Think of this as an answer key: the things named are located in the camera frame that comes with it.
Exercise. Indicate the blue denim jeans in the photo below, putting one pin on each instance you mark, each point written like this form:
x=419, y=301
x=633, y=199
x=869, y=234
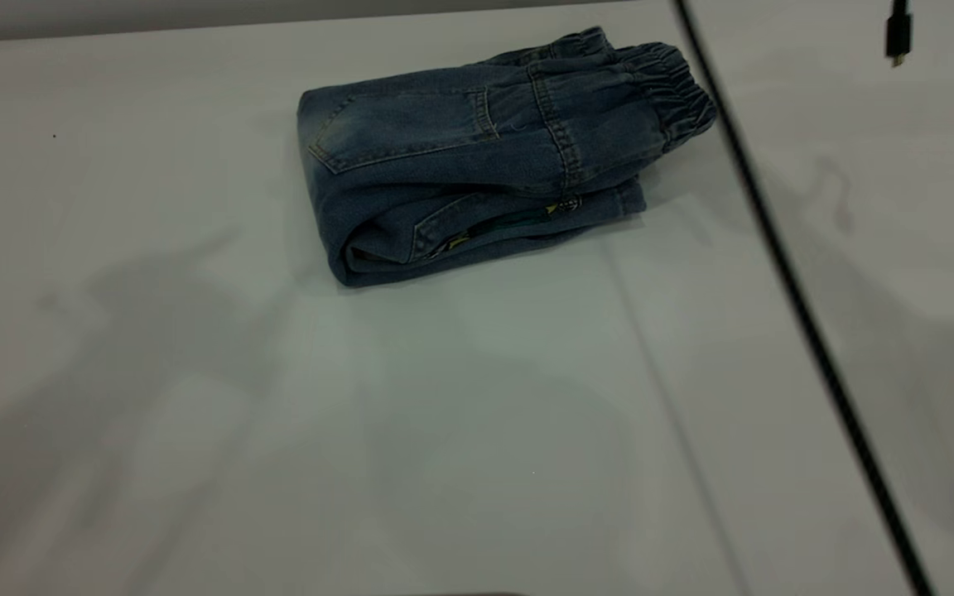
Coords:
x=444, y=165

